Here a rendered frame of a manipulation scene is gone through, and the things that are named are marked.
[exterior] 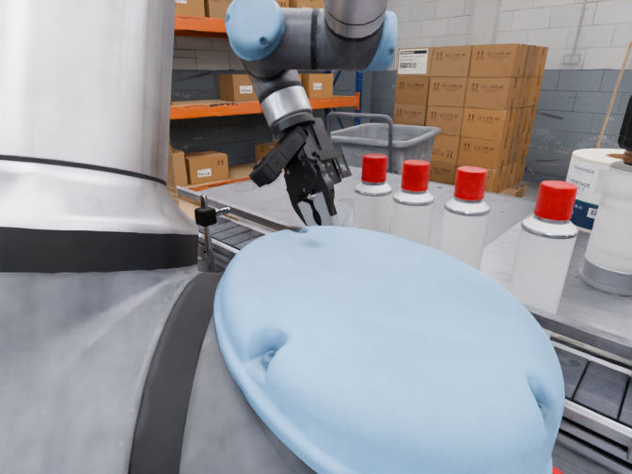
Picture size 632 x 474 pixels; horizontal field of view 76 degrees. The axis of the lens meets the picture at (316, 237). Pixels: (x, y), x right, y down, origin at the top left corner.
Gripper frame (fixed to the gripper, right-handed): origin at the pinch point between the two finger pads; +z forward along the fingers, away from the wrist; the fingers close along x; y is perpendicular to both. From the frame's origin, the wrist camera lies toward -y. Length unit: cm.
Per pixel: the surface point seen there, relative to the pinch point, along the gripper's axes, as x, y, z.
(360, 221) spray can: -9.9, -2.6, -1.3
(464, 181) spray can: -24.7, -0.6, -1.5
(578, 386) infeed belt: -28.3, -0.4, 23.6
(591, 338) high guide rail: -32.4, -4.1, 16.4
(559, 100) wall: 71, 461, -36
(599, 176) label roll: -26, 51, 8
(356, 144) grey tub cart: 113, 164, -44
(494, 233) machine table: -2, 50, 14
